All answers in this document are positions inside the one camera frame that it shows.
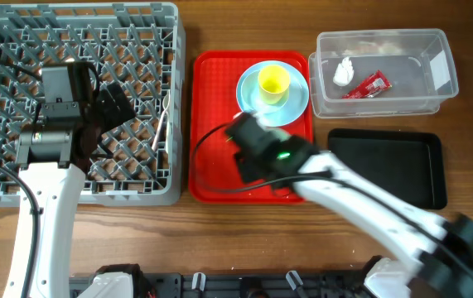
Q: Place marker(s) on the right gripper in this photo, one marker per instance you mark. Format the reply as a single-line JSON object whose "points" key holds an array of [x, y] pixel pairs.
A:
{"points": [[246, 175]]}

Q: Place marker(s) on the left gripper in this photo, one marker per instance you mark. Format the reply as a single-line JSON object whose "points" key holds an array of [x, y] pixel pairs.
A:
{"points": [[114, 117]]}

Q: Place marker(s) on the white plastic spoon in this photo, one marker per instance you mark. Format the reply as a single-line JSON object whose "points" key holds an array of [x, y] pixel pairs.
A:
{"points": [[165, 106]]}

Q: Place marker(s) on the white napkin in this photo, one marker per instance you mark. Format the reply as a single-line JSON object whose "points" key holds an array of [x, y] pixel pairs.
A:
{"points": [[344, 72]]}

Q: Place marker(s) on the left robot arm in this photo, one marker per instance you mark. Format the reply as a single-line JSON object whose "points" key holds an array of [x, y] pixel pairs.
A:
{"points": [[54, 154]]}

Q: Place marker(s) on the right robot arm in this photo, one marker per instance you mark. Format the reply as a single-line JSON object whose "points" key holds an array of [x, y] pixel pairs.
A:
{"points": [[431, 257]]}

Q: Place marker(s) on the grey dishwasher rack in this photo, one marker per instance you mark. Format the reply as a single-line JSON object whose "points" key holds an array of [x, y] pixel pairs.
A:
{"points": [[141, 46]]}

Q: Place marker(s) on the red plastic tray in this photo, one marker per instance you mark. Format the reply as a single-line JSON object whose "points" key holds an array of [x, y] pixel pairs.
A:
{"points": [[216, 74]]}

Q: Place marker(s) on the small green saucer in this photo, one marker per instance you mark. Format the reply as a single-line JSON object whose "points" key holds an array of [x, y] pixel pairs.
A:
{"points": [[251, 96]]}

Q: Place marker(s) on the light blue plate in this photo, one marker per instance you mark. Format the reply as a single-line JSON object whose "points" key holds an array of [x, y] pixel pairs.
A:
{"points": [[286, 115]]}

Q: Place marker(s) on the yellow plastic cup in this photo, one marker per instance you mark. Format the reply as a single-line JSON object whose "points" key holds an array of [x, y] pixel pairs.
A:
{"points": [[273, 83]]}

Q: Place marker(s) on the clear plastic bin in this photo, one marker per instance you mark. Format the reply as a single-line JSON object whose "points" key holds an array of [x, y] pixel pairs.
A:
{"points": [[417, 62]]}

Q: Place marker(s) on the black plastic tray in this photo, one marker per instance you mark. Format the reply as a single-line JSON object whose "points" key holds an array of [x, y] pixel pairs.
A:
{"points": [[409, 165]]}

